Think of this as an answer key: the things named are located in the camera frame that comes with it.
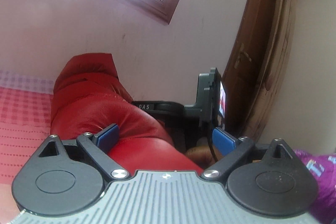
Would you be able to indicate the purple patterned cloth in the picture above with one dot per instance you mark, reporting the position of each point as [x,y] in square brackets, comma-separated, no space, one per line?
[322,168]

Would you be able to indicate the brown wooden door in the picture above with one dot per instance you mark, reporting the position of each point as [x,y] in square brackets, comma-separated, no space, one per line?
[245,62]

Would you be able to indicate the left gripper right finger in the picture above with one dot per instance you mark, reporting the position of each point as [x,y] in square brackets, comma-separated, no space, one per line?
[234,152]

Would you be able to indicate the pink purple checked bedsheet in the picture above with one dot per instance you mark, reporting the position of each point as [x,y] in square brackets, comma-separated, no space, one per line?
[25,123]

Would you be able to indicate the person's right hand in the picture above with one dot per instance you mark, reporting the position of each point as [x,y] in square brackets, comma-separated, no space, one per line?
[202,156]

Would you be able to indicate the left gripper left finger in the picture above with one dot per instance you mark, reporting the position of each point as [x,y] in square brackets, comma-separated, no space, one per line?
[95,148]

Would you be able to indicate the red puffer jacket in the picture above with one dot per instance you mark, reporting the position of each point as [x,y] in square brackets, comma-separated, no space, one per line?
[88,97]

